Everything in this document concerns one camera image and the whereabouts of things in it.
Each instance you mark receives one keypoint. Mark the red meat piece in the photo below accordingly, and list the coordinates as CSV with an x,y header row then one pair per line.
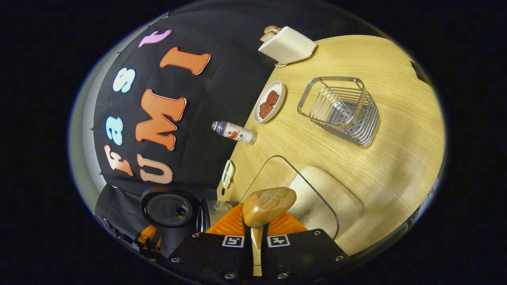
x,y
265,111
272,97

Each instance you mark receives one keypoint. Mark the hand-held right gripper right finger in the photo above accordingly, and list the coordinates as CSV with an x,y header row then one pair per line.
x,y
301,253

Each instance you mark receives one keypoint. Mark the dark grey rice cooker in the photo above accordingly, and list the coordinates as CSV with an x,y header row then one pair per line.
x,y
170,208

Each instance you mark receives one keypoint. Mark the black backdrop cloth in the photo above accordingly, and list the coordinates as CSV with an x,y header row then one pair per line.
x,y
198,99

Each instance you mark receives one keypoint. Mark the white round plate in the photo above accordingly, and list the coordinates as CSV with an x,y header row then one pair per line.
x,y
279,89

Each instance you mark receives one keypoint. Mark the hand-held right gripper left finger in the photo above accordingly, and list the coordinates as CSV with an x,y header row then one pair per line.
x,y
214,257

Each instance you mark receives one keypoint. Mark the toast slice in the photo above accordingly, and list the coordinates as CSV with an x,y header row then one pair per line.
x,y
267,36
273,29

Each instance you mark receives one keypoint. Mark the white toaster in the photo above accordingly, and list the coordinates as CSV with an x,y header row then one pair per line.
x,y
287,45

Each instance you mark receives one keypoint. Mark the white rice box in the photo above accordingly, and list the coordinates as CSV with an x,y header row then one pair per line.
x,y
332,206

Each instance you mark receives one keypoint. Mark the clear drink bottle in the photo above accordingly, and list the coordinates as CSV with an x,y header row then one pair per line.
x,y
235,132

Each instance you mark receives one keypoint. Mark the white divided grain dish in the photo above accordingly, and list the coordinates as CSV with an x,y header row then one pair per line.
x,y
228,174

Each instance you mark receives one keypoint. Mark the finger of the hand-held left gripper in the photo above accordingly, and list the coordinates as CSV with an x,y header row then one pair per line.
x,y
147,234

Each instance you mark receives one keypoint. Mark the wooden spoon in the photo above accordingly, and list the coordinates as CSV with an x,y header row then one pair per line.
x,y
269,206

